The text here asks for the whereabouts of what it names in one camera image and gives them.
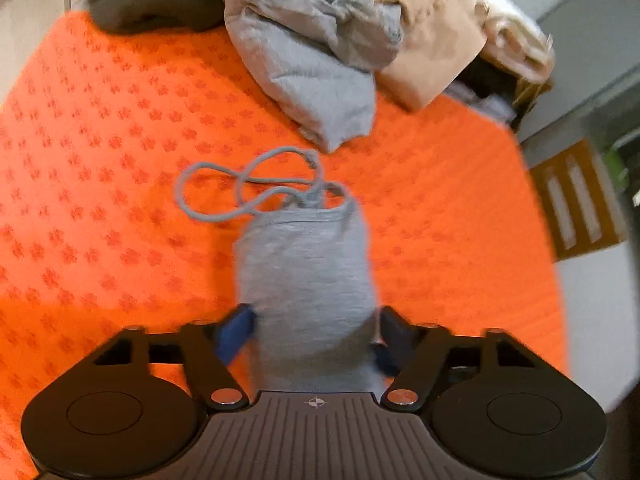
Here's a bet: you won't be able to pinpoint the beige cloth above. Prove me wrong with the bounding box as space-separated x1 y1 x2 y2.
374 0 489 112

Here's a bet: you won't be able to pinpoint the wooden framed panel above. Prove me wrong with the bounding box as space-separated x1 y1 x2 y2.
529 139 629 262

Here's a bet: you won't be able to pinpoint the grey drawstring sweatpants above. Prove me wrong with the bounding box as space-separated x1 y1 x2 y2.
174 145 389 394

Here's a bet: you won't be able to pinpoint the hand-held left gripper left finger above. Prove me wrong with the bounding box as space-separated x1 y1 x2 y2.
91 304 259 409

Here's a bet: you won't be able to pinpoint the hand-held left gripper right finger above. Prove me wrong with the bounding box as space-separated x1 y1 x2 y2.
371 305 534 412

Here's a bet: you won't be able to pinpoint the crumpled grey garment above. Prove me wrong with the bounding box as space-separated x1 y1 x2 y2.
223 0 406 154

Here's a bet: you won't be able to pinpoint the cardboard box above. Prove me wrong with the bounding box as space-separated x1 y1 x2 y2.
507 77 553 133

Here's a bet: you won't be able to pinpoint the black cloth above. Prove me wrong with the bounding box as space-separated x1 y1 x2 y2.
447 52 518 108

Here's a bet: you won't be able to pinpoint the green object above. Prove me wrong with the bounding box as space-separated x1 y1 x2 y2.
606 142 635 197

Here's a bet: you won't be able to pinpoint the orange patterned mat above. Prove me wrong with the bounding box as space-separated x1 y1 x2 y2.
0 10 572 480

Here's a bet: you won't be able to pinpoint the dark grey garment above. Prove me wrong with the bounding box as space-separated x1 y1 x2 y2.
71 0 227 36

